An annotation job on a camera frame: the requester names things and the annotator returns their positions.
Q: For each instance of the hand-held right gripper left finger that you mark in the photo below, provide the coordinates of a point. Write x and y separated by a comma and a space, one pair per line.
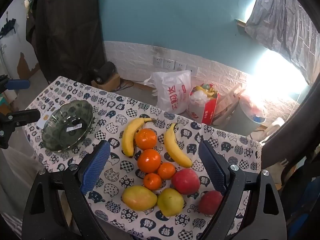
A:
96, 165

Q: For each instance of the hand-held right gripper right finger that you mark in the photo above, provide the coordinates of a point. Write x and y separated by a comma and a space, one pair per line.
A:
213, 165

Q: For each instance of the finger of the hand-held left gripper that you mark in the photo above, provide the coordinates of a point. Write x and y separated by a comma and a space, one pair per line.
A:
17, 84
22, 116

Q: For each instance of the red apple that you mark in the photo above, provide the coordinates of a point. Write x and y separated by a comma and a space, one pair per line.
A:
210, 202
185, 181

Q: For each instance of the green glass bowl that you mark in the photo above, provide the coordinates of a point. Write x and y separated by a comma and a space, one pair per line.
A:
57, 130

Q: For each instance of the short banana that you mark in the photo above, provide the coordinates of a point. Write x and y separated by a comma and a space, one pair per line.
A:
175, 147

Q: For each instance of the long curved banana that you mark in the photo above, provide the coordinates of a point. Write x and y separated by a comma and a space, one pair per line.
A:
128, 137

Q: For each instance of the small orange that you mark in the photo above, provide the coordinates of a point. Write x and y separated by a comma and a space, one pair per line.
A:
166, 170
152, 181

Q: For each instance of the large orange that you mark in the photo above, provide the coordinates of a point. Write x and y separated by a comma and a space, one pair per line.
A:
146, 138
149, 160

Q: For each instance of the yellow pear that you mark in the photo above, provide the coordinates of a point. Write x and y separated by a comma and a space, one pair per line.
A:
139, 197

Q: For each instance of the green-yellow pear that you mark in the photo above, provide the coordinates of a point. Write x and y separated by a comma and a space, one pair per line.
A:
170, 202

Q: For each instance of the white picture card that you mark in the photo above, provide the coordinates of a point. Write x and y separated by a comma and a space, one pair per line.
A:
41, 122

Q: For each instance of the white door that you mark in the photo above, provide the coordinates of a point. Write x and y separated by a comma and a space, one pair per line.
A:
15, 52

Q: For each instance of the cat-print tablecloth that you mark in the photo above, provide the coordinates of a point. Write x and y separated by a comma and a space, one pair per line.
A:
115, 120

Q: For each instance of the grey trash bin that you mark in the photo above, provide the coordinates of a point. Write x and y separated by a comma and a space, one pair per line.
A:
246, 123

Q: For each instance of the red and white carton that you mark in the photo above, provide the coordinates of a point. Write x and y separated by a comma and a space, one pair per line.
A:
210, 110

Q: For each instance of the black folded umbrella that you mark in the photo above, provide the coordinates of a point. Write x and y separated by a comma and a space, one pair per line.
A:
8, 27

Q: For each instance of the cardboard sheet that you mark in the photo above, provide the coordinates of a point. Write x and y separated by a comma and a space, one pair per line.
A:
226, 105

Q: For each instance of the crumpled white trash bag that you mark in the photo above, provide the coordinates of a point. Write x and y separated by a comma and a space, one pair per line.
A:
198, 97

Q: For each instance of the small white plastic bag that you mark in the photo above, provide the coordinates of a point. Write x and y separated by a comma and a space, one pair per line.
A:
275, 127

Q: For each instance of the dark hanging cloth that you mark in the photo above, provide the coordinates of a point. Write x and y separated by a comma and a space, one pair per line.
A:
67, 30

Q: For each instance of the yellow peel trash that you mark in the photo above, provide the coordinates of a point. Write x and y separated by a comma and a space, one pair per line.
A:
205, 88

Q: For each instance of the brown cardboard box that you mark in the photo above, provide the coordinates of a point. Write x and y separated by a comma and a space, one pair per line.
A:
112, 82

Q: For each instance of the white red-print plastic bag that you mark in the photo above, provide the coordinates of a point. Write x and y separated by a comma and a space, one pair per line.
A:
170, 90

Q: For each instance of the black cylindrical device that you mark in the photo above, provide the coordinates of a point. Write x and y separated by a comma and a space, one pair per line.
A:
103, 72

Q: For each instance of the person's blue jeans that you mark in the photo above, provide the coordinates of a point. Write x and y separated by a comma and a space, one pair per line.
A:
305, 200

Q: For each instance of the wooden batten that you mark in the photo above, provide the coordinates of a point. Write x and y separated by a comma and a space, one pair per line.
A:
241, 23

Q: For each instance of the grey plastic sheet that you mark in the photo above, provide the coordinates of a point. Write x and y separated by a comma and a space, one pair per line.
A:
282, 17

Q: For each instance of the white wall socket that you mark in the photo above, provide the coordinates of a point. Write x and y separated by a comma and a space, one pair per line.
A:
158, 61
169, 64
180, 66
192, 69

